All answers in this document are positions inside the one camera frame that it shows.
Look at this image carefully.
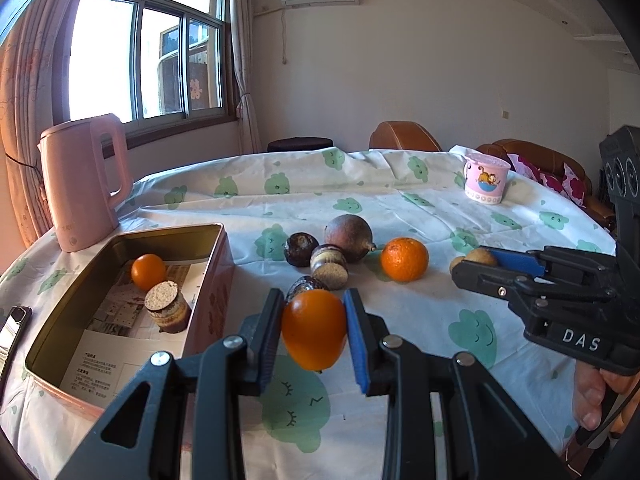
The paper leaflet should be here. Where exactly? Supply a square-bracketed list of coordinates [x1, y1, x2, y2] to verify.
[62, 260, 211, 405]

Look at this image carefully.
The small smooth orange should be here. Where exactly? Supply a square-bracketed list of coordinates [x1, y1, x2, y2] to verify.
[131, 253, 167, 292]
[281, 288, 349, 372]

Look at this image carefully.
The brown passion fruit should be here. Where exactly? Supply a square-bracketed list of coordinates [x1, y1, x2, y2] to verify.
[323, 213, 377, 264]

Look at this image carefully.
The dimpled mandarin orange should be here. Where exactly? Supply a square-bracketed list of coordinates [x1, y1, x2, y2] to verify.
[380, 236, 430, 283]

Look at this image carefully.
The black smartphone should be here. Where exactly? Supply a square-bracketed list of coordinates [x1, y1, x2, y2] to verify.
[0, 306, 34, 386]

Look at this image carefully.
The brown leather sofa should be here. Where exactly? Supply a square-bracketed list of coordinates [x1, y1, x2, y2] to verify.
[475, 138, 619, 234]

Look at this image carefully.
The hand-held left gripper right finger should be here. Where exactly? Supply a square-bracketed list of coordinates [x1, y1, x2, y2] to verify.
[342, 287, 571, 480]

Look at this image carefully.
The brown chair back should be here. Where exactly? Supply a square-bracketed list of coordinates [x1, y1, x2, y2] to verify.
[369, 120, 444, 153]

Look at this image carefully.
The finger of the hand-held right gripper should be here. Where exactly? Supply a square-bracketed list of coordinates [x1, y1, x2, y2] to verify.
[451, 258, 617, 317]
[487, 246, 619, 289]

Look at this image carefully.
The pink electric kettle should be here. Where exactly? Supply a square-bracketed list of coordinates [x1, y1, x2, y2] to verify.
[37, 112, 134, 254]

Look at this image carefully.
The black kettle cable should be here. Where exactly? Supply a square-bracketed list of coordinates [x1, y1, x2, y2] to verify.
[5, 152, 44, 184]

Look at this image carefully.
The black round stool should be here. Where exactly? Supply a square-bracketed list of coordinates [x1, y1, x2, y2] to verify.
[266, 136, 335, 155]

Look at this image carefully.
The sliding glass window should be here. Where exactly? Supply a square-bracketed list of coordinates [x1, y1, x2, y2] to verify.
[50, 0, 241, 151]

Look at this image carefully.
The beige tied curtain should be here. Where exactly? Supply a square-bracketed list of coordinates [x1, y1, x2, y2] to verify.
[227, 0, 264, 156]

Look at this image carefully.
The pink cartoon cup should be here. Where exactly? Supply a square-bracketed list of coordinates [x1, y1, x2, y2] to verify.
[462, 152, 512, 206]

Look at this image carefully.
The dark water chestnut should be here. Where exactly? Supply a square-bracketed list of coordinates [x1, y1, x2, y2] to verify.
[283, 232, 320, 267]
[285, 275, 331, 306]

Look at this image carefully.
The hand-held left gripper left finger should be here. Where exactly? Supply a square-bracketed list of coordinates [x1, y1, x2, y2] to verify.
[55, 287, 286, 480]

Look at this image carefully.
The floral cushion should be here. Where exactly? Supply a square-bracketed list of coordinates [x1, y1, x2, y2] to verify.
[507, 152, 587, 207]

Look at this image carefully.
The pink patterned curtain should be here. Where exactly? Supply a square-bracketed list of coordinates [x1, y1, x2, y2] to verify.
[0, 0, 76, 248]

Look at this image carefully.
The person's right hand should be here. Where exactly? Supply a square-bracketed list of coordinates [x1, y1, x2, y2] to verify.
[572, 360, 640, 431]

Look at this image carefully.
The pink metal tin box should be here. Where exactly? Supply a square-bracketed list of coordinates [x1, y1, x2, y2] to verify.
[24, 222, 236, 421]

